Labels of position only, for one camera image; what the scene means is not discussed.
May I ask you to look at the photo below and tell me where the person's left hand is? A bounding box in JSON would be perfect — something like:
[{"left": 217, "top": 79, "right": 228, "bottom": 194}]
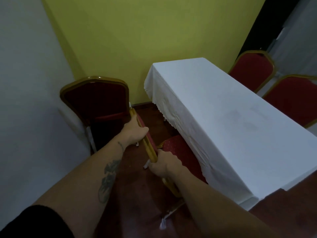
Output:
[{"left": 121, "top": 113, "right": 150, "bottom": 147}]

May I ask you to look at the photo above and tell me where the person's right hand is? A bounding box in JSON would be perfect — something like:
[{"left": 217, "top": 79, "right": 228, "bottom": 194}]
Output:
[{"left": 148, "top": 149, "right": 184, "bottom": 180}]

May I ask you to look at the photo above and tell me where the red dotted chair gold frame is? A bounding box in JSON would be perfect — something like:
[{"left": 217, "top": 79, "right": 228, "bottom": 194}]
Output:
[{"left": 129, "top": 107, "right": 208, "bottom": 230}]

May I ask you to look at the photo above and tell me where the person's left forearm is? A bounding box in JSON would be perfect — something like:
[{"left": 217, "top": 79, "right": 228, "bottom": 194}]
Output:
[{"left": 32, "top": 133, "right": 135, "bottom": 238}]

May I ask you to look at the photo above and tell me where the person's right forearm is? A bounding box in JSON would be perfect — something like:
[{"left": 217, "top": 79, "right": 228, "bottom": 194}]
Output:
[{"left": 171, "top": 163, "right": 276, "bottom": 238}]

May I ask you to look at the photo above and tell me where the white tablecloth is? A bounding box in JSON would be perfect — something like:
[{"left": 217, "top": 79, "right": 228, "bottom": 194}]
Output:
[{"left": 144, "top": 57, "right": 317, "bottom": 211}]

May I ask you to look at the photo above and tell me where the black sleeve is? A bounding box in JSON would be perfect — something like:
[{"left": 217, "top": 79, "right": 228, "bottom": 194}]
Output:
[{"left": 0, "top": 205, "right": 75, "bottom": 238}]

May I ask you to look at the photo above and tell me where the dark red chair gold frame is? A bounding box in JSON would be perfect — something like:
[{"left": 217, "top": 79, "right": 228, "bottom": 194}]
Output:
[{"left": 60, "top": 76, "right": 131, "bottom": 153}]

